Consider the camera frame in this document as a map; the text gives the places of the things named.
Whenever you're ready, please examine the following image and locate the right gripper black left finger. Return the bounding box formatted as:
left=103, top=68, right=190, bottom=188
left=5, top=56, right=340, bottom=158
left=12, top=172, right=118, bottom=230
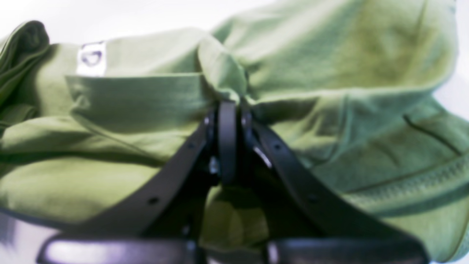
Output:
left=37, top=103, right=237, bottom=264

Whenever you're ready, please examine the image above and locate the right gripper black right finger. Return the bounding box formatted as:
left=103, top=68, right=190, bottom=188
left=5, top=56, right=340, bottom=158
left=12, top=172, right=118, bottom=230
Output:
left=241, top=110, right=429, bottom=264

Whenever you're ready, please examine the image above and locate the green T-shirt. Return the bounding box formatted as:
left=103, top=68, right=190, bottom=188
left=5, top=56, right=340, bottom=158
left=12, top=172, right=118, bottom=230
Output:
left=1, top=0, right=468, bottom=263

